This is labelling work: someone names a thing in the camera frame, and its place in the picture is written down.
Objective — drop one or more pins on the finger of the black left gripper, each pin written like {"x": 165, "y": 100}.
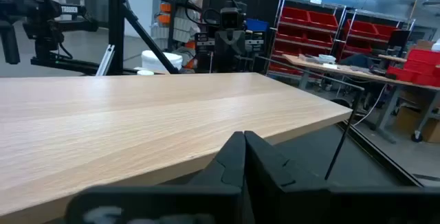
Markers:
{"x": 223, "y": 59}
{"x": 238, "y": 59}

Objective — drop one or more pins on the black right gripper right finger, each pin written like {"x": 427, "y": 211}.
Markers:
{"x": 292, "y": 200}

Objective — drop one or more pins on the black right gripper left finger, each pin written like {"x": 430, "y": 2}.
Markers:
{"x": 213, "y": 196}

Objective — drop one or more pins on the black robot arm with label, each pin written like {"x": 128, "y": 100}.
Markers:
{"x": 44, "y": 14}

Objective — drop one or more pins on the rack with orange bins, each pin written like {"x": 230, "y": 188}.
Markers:
{"x": 172, "y": 28}

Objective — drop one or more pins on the blue plastic bin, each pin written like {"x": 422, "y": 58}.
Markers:
{"x": 257, "y": 24}

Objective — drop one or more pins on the white bucket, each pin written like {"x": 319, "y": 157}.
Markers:
{"x": 161, "y": 60}

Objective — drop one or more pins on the rack with red bins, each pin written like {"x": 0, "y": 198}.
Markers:
{"x": 368, "y": 33}
{"x": 306, "y": 28}

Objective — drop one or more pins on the clear plastic containers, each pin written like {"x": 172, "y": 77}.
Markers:
{"x": 323, "y": 59}

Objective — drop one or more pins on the wooden workbench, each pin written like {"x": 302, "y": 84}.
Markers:
{"x": 343, "y": 69}

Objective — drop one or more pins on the black office chair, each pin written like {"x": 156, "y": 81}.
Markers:
{"x": 357, "y": 62}

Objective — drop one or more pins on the cardboard box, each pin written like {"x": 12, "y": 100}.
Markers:
{"x": 409, "y": 121}

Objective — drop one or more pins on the black monitor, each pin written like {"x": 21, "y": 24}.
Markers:
{"x": 398, "y": 40}

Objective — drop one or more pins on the red plastic storage bin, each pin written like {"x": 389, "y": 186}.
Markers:
{"x": 400, "y": 74}
{"x": 424, "y": 57}
{"x": 426, "y": 79}

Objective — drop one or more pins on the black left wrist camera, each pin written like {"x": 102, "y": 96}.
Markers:
{"x": 231, "y": 18}

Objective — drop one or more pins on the silver angle bracket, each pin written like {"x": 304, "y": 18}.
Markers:
{"x": 104, "y": 60}

